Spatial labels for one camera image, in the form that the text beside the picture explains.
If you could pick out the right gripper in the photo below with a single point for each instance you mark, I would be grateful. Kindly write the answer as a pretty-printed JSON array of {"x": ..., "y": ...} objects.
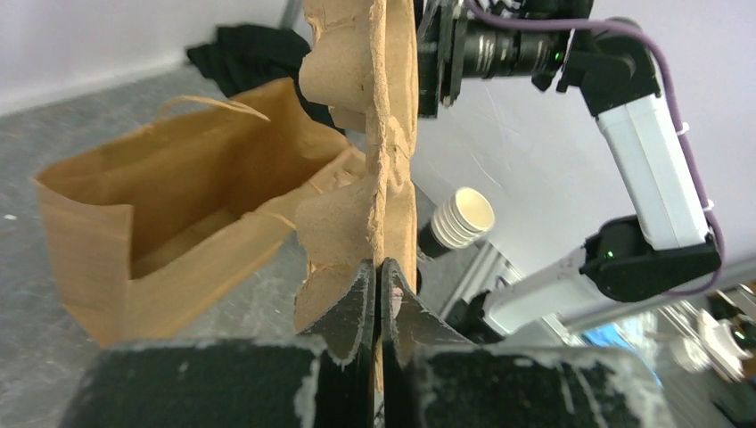
[{"x": 440, "y": 31}]

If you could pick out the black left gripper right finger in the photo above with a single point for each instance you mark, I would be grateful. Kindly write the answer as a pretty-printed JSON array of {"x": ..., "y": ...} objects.
[{"x": 434, "y": 377}]

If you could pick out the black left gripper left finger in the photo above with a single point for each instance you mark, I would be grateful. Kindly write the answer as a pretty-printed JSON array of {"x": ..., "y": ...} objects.
[{"x": 322, "y": 377}]

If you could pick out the single cardboard cup carrier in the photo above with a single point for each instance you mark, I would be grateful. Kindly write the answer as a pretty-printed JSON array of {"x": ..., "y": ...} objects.
[{"x": 363, "y": 67}]

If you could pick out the brown paper bag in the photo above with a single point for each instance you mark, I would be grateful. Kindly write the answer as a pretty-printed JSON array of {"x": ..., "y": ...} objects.
[{"x": 149, "y": 230}]

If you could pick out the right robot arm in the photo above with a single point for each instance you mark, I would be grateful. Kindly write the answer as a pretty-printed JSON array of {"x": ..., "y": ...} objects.
[{"x": 539, "y": 158}]

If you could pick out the stack of paper cups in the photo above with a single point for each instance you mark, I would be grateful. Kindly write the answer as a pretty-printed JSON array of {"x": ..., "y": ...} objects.
[{"x": 457, "y": 223}]

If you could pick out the black cloth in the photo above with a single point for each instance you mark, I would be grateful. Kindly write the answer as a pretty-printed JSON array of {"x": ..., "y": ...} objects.
[{"x": 246, "y": 56}]

